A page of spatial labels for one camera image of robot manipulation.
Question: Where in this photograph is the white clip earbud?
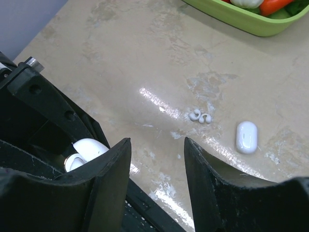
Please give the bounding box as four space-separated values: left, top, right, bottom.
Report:
189 109 201 121
198 113 212 124

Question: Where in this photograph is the white clip earbud left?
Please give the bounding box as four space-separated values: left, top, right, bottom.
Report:
189 109 201 121

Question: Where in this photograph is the green plastic basket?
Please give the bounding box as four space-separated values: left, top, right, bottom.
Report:
184 0 309 37

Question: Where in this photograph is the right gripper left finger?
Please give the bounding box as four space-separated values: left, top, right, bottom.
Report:
0 138 131 232

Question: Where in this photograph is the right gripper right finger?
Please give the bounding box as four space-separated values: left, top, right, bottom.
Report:
184 138 309 232

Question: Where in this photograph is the yellow napa cabbage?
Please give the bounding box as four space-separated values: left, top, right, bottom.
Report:
231 0 264 9

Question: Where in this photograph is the orange carrot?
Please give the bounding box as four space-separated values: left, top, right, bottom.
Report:
259 0 294 16

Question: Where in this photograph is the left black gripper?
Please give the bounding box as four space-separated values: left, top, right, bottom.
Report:
0 53 108 179

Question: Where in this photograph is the white clip earbud right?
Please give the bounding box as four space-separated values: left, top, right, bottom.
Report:
198 113 212 124

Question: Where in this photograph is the white gold-rimmed charging case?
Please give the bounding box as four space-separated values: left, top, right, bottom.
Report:
64 138 109 172

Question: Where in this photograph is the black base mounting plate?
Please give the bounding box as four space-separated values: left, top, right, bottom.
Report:
121 179 184 232

